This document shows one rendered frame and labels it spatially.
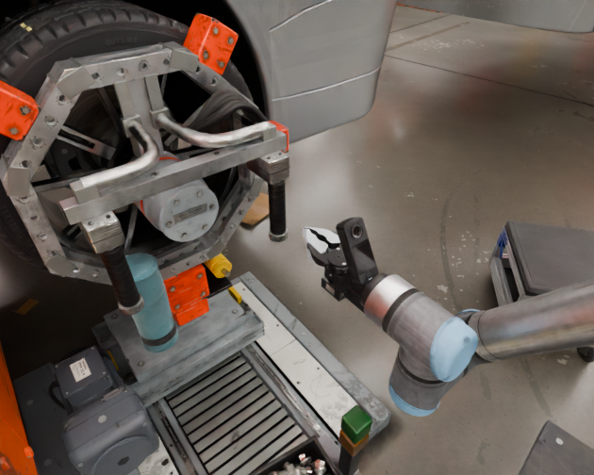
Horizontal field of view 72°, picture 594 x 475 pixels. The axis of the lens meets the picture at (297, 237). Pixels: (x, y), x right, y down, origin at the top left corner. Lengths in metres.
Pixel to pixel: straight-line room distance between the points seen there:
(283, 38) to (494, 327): 0.87
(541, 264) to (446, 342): 1.09
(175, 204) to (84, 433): 0.58
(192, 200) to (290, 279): 1.12
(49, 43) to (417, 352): 0.82
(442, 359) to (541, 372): 1.19
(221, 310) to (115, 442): 0.57
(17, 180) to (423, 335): 0.74
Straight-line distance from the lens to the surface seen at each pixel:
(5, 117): 0.84
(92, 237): 0.71
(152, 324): 1.01
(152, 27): 0.96
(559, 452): 1.29
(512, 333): 0.74
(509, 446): 1.61
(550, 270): 1.69
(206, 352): 1.49
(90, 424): 1.14
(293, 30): 1.23
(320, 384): 1.47
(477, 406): 1.64
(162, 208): 0.82
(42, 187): 1.02
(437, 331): 0.65
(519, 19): 3.03
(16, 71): 0.91
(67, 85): 0.84
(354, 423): 0.76
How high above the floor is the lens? 1.33
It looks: 39 degrees down
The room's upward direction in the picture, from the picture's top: straight up
